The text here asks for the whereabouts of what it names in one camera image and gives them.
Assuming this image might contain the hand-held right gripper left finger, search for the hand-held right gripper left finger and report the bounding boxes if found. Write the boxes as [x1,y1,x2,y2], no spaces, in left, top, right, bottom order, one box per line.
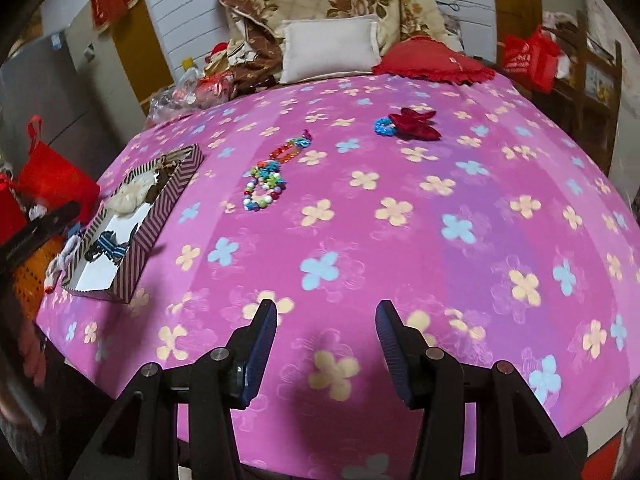
[67,300,279,480]

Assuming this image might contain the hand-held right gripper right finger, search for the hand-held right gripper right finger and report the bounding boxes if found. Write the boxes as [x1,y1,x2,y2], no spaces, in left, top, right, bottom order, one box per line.
[375,299,587,480]

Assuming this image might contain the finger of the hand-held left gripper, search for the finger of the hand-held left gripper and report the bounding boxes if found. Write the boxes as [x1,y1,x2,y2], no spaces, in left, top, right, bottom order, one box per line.
[0,201,82,273]

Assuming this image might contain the striped cardboard box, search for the striped cardboard box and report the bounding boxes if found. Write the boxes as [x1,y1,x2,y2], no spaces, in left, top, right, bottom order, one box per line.
[61,143,206,305]

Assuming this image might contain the colourful bead necklace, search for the colourful bead necklace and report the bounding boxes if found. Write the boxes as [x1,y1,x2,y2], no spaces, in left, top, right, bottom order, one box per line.
[243,159,288,214]

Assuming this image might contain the red velvet bow hair clip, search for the red velvet bow hair clip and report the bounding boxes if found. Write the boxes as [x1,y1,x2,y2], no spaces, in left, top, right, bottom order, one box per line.
[388,106,443,142]

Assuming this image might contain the person's left hand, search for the person's left hand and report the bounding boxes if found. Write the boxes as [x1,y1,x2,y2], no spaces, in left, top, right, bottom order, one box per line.
[19,310,51,388]

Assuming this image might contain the orange knit cloth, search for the orange knit cloth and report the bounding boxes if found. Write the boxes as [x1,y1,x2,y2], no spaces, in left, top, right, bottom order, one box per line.
[11,236,65,322]

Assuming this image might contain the plain red tote bag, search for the plain red tote bag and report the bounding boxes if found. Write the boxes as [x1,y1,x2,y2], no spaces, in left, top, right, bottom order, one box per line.
[15,115,102,223]

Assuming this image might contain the blue striped bow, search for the blue striped bow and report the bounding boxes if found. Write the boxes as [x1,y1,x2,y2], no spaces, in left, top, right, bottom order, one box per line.
[81,231,132,264]

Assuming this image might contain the white fluffy hair accessory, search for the white fluffy hair accessory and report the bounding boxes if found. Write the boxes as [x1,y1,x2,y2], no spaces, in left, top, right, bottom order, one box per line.
[107,177,157,217]

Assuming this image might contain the pink floral bedsheet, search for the pink floral bedsheet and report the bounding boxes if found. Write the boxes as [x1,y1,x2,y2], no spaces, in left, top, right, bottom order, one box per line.
[35,72,637,480]

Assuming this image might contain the grey cabinet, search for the grey cabinet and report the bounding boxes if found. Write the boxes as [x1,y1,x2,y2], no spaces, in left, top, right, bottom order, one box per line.
[0,30,137,183]

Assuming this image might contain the brown hair accessory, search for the brown hair accessory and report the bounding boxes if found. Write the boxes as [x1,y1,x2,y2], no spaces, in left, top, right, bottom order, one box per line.
[149,155,184,202]

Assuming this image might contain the clear plastic bags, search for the clear plastic bags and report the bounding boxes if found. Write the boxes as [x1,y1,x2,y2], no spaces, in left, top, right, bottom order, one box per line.
[146,57,211,128]

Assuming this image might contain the red frilled pillow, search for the red frilled pillow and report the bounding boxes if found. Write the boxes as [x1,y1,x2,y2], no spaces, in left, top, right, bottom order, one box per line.
[371,37,497,86]

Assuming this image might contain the brown floral blanket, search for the brown floral blanket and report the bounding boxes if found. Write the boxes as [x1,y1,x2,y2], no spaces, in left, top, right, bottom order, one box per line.
[191,0,286,98]

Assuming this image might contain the white pillow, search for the white pillow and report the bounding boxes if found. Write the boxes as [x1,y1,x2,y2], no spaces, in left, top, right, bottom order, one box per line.
[278,16,383,85]

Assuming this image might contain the red shopping bag white print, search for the red shopping bag white print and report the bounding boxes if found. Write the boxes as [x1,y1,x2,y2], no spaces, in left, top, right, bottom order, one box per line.
[501,24,562,94]

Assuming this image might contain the wooden chair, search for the wooden chair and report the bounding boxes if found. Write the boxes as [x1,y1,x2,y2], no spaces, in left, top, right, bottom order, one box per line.
[547,9,624,137]

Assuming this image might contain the orange red bead bracelet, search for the orange red bead bracelet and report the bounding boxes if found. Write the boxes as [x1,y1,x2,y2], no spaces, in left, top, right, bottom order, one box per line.
[269,129,314,164]

